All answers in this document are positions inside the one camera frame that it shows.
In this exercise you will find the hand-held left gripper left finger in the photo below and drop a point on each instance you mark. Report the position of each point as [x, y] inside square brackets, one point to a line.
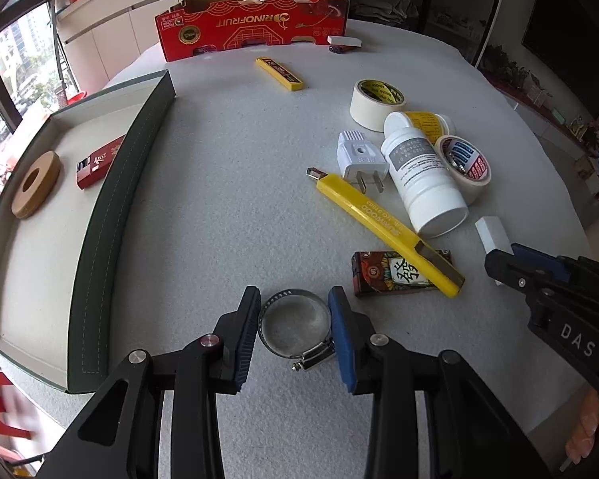
[244, 342]

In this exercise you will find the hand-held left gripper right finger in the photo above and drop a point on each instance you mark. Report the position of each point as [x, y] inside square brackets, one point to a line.
[340, 342]

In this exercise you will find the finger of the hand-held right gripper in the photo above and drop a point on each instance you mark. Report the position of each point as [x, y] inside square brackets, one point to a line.
[509, 269]
[544, 262]

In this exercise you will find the short white block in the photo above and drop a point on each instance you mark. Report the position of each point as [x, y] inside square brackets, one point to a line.
[491, 232]

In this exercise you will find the white bottle grey label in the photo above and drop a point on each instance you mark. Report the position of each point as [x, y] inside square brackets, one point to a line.
[424, 179]

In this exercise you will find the dark green tray box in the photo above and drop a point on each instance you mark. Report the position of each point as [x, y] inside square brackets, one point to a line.
[115, 219]

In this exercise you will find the person's right hand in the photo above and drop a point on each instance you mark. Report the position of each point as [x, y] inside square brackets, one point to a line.
[589, 429]

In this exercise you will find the patterned card box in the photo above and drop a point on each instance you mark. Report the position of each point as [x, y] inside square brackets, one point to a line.
[374, 272]

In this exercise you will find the narrow masking tape roll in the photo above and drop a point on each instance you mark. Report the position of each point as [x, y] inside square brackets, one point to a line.
[474, 187]

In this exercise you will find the yellow utility knife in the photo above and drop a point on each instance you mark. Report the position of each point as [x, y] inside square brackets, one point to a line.
[369, 214]

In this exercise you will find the white bottle yellow label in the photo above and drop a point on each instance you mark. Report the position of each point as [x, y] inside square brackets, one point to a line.
[429, 123]

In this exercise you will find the white power plug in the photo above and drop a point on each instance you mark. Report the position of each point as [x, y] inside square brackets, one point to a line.
[360, 154]

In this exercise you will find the potted green plants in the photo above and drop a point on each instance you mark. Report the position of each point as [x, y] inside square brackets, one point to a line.
[504, 67]

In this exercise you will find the wide masking tape roll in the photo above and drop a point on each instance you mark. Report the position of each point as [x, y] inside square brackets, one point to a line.
[367, 112]

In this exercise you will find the yellow blade case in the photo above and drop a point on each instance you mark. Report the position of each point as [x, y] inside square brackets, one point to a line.
[279, 74]

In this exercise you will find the red purple pen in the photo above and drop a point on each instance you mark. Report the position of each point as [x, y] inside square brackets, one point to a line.
[335, 49]

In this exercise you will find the long white block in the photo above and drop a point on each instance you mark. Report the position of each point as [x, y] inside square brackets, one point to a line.
[344, 41]

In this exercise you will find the pile of folded cloth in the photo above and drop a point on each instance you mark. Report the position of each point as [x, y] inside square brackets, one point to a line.
[384, 7]

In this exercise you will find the red cardboard box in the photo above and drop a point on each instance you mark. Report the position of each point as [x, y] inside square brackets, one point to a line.
[249, 25]

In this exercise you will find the dark wall board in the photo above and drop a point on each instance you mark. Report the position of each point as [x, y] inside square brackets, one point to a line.
[574, 25]

